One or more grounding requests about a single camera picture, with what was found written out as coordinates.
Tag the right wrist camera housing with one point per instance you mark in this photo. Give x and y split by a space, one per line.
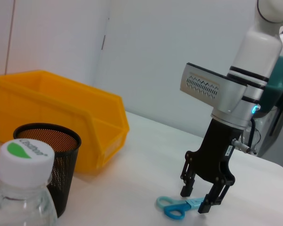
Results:
210 87

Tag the blue sheathed scissors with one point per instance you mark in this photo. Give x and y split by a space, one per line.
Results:
194 203

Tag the clear green-label water bottle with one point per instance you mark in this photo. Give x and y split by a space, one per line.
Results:
23 164

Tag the white teal robot torso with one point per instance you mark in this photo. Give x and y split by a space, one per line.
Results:
278 77

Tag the yellow plastic bin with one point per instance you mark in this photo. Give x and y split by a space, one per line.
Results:
49 101

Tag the black mesh pen holder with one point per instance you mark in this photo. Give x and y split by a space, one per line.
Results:
63 176

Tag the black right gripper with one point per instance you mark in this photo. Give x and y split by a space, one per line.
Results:
217 153

